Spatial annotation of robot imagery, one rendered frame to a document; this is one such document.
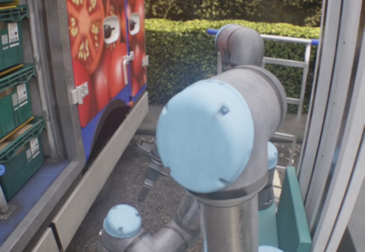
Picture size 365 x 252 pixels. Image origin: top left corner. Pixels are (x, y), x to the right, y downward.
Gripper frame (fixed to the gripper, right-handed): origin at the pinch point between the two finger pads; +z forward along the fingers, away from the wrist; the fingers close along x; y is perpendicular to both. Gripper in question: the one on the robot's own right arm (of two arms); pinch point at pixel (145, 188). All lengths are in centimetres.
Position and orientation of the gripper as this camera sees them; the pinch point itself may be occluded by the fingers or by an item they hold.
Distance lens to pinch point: 118.2
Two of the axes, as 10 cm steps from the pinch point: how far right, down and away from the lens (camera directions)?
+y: 9.1, 4.1, 0.5
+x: 0.7, -2.7, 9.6
